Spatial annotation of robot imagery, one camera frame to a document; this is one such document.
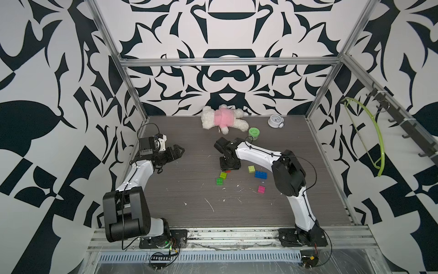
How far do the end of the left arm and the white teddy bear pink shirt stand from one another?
0.33 metres

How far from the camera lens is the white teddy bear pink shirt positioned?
1.10 meters

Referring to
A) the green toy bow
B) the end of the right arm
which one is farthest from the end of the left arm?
the green toy bow

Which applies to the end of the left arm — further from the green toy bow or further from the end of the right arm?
the green toy bow

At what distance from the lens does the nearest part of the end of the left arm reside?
77 cm

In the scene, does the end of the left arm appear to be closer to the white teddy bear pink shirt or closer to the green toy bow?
the white teddy bear pink shirt
